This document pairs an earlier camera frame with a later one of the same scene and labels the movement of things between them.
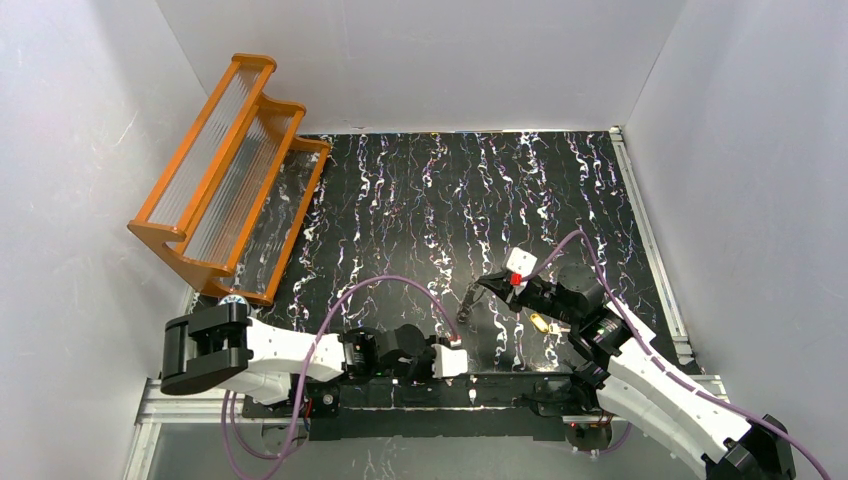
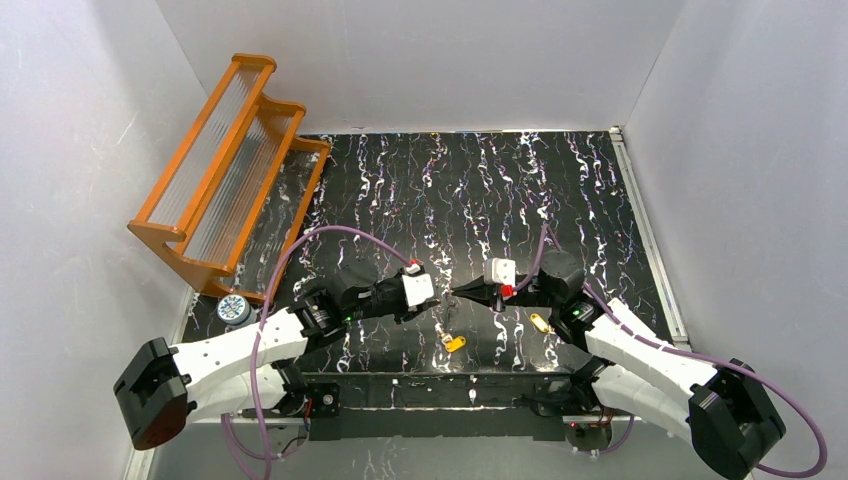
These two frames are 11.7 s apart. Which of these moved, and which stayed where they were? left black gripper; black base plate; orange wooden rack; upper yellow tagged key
Moved: left black gripper
Stayed: upper yellow tagged key; orange wooden rack; black base plate
